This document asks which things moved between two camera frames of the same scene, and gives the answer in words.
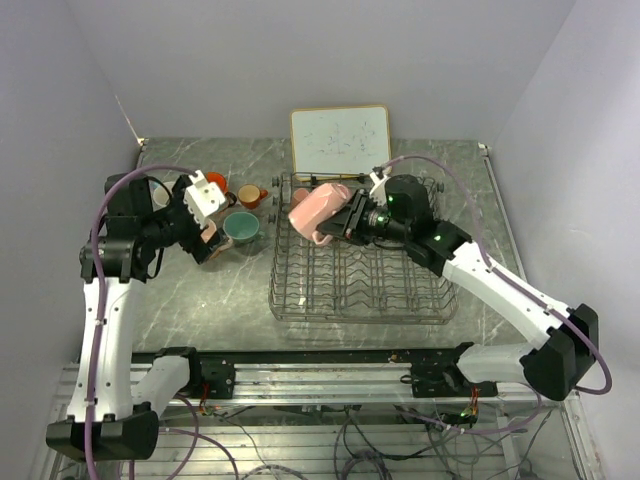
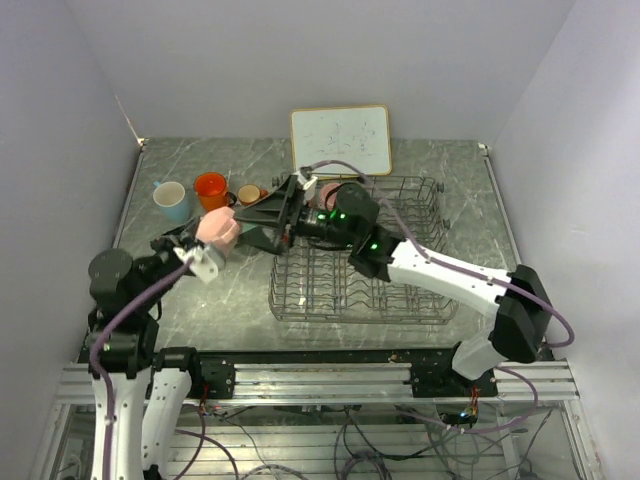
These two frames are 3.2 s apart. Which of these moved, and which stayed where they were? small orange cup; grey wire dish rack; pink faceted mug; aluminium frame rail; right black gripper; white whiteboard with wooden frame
Moved: pink faceted mug; right black gripper
Stayed: small orange cup; aluminium frame rail; grey wire dish rack; white whiteboard with wooden frame
